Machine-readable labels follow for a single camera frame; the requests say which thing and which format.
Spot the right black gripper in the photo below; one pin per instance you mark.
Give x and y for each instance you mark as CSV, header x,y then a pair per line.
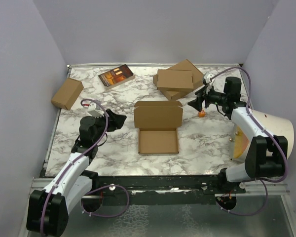
x,y
197,103

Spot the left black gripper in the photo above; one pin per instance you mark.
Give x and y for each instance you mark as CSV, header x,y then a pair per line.
x,y
115,121

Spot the white cylinder drum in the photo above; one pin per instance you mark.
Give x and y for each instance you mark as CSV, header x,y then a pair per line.
x,y
245,129

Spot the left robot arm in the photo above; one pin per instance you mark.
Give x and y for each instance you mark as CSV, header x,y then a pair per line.
x,y
49,208

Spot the small orange cube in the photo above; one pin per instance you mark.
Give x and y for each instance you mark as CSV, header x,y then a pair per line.
x,y
201,114

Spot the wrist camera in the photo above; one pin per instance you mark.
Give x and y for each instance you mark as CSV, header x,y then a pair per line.
x,y
94,110
208,79

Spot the small closed cardboard box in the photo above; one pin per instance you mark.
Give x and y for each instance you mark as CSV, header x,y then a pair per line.
x,y
68,93

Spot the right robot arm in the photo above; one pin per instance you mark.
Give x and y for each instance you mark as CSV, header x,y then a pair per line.
x,y
266,156

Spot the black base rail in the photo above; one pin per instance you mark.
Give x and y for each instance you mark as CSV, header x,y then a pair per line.
x,y
157,190

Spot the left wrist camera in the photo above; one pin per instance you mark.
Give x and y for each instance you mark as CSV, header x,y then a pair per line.
x,y
94,110

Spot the dark orange book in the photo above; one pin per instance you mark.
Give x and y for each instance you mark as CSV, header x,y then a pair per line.
x,y
116,76

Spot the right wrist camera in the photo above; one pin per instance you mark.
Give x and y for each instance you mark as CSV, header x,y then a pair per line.
x,y
208,79

